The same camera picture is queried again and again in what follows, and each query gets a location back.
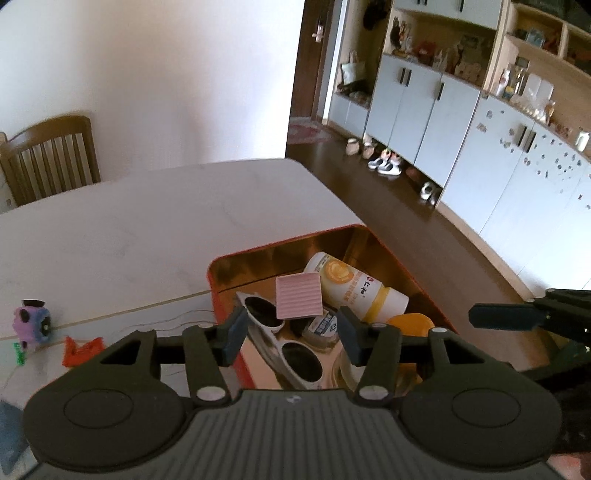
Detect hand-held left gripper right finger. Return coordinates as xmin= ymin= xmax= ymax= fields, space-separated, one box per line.
xmin=336 ymin=305 xmax=505 ymax=408

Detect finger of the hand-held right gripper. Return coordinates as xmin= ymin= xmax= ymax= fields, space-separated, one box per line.
xmin=468 ymin=288 xmax=591 ymax=343

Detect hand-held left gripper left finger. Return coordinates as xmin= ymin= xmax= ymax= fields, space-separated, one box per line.
xmin=88 ymin=305 xmax=250 ymax=409

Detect tape roll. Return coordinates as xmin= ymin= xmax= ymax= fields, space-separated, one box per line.
xmin=332 ymin=348 xmax=370 ymax=394

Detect white yellow bottle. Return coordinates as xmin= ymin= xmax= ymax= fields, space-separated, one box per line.
xmin=303 ymin=252 xmax=410 ymax=324

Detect white sunglasses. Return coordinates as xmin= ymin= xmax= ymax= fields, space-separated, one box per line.
xmin=235 ymin=291 xmax=325 ymax=391

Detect red tin box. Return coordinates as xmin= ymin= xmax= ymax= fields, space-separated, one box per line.
xmin=206 ymin=224 xmax=458 ymax=391

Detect orange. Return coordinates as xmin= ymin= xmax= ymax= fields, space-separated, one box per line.
xmin=387 ymin=312 xmax=436 ymax=339

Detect pink sticky note pad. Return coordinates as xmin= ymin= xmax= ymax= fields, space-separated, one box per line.
xmin=275 ymin=271 xmax=324 ymax=321

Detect red toy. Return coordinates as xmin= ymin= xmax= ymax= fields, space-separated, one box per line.
xmin=63 ymin=335 xmax=104 ymax=368

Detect purple toy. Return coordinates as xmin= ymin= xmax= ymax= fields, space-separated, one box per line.
xmin=13 ymin=299 xmax=52 ymax=348

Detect person's right forearm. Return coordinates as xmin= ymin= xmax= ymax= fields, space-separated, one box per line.
xmin=547 ymin=364 xmax=591 ymax=480

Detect patterned rug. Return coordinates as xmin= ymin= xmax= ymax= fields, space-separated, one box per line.
xmin=286 ymin=117 xmax=343 ymax=147

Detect wooden chair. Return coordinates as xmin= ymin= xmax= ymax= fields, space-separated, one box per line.
xmin=0 ymin=115 xmax=102 ymax=209

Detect white tote bag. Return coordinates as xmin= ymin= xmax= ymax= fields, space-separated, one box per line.
xmin=340 ymin=50 xmax=366 ymax=86

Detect brown door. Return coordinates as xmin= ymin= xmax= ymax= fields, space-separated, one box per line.
xmin=288 ymin=0 xmax=341 ymax=121

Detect dark figurine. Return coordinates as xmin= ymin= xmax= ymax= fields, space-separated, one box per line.
xmin=390 ymin=17 xmax=412 ymax=56

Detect dark hanging hat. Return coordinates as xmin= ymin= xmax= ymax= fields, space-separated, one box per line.
xmin=362 ymin=0 xmax=389 ymax=31

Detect white wall cabinet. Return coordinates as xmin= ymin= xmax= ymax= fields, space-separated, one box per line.
xmin=323 ymin=0 xmax=591 ymax=303

